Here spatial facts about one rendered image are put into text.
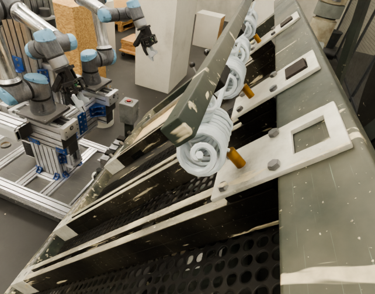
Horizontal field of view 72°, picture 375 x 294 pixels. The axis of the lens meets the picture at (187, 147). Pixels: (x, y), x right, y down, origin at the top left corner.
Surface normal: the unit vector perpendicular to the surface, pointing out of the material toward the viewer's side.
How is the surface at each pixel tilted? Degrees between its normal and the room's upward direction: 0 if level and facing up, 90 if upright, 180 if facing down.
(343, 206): 50
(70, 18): 90
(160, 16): 90
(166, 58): 90
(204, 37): 90
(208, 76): 40
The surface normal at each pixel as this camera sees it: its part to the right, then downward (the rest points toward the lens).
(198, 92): 0.72, -0.42
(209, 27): -0.33, 0.56
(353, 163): -0.65, -0.70
